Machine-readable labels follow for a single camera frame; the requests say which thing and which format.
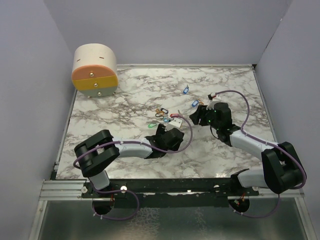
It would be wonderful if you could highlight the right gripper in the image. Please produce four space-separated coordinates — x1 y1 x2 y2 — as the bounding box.
190 104 221 131

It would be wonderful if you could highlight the blue key tag with key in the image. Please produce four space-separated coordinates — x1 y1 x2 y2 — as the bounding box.
191 100 200 108

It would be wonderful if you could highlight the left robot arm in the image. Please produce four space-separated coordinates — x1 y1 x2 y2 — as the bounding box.
74 123 185 198

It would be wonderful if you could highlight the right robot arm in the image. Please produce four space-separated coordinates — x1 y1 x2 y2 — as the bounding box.
189 102 306 196

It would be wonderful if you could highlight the red key tag with key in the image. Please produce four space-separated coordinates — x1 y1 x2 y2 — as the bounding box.
170 110 182 118

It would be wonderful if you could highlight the green key tag with key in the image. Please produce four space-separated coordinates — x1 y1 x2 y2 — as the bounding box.
148 123 157 128

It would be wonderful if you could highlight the far blue key tag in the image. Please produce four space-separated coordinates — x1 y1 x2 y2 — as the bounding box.
182 85 189 95

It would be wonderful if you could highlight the black key tag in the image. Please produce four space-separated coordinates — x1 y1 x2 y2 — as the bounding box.
160 108 169 114

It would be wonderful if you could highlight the orange carabiner near black tag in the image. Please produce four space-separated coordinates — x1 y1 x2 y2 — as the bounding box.
155 108 164 115

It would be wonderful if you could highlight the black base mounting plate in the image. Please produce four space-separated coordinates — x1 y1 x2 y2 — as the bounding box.
81 177 259 208

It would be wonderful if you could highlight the round three-drawer storage box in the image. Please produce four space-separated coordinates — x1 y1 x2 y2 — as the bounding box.
71 43 119 98

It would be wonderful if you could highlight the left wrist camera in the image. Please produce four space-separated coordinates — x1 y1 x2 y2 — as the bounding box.
165 118 183 131

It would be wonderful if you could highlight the aluminium rail frame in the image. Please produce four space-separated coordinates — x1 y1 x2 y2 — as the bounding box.
38 180 305 201

